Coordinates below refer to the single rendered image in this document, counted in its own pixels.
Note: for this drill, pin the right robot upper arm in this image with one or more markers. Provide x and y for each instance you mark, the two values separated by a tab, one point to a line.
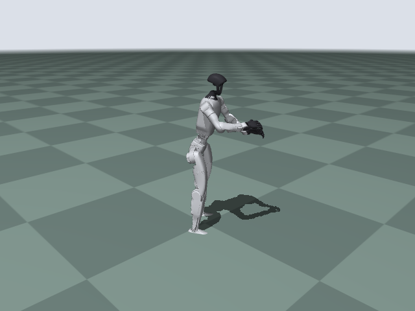
207	109

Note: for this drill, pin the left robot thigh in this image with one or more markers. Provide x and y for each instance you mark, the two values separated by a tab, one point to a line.
207	155

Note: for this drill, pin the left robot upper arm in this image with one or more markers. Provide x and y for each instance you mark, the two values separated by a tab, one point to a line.
224	110

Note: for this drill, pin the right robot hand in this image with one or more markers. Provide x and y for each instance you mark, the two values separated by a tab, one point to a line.
253	124

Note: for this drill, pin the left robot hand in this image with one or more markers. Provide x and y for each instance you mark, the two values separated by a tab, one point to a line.
255	131

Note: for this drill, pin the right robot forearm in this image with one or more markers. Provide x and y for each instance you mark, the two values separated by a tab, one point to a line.
229	127

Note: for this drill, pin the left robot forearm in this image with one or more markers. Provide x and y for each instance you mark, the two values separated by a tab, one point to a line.
235	121

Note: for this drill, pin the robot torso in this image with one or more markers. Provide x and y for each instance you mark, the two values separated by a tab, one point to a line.
203	126

